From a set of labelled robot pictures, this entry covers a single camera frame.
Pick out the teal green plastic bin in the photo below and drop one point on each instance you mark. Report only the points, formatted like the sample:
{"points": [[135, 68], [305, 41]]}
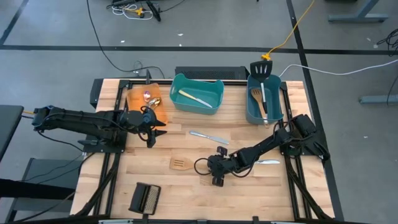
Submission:
{"points": [[205, 91]]}

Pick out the black desk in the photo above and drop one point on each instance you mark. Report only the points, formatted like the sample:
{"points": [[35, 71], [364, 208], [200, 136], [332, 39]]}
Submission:
{"points": [[9, 124]]}

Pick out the black slotted spatula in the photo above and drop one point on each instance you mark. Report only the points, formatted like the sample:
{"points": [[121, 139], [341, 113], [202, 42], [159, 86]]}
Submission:
{"points": [[261, 70]]}

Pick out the silver pointed table knife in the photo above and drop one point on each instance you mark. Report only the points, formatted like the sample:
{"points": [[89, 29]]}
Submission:
{"points": [[270, 161]]}

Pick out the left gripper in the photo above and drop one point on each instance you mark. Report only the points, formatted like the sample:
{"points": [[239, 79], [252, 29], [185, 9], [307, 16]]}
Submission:
{"points": [[136, 121]]}

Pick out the wooden slotted spatula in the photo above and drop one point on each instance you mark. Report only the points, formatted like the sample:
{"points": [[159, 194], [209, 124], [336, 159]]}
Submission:
{"points": [[180, 163]]}

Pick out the black clamp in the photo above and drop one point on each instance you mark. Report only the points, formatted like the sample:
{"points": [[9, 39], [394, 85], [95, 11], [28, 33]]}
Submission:
{"points": [[148, 77]]}

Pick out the orange translucent plastic tray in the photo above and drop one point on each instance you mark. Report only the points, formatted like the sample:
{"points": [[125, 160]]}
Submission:
{"points": [[136, 102]]}

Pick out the grey desk foot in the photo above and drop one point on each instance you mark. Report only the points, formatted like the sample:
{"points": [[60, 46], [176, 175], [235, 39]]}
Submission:
{"points": [[379, 99]]}

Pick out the grey desk leg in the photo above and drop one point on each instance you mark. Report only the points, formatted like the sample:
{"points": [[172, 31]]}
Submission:
{"points": [[357, 17]]}

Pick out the blue-grey plastic bin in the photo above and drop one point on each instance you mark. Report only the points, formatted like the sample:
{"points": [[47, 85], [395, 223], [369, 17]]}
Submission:
{"points": [[273, 93]]}

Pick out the black mesh-front camera box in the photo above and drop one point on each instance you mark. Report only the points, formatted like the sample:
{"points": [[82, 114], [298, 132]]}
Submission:
{"points": [[143, 199]]}

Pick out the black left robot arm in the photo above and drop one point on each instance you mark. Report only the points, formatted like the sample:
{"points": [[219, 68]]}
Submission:
{"points": [[77, 119]]}

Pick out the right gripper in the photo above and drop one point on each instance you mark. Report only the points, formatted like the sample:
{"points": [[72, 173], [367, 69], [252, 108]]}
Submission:
{"points": [[225, 165]]}

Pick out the black power strip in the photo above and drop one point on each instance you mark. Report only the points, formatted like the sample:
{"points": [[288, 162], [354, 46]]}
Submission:
{"points": [[154, 12]]}

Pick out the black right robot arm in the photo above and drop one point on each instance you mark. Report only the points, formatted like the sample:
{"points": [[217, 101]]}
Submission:
{"points": [[267, 144]]}

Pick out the silver butter knife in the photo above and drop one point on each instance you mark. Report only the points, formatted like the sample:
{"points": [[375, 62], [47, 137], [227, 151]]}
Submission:
{"points": [[208, 137]]}

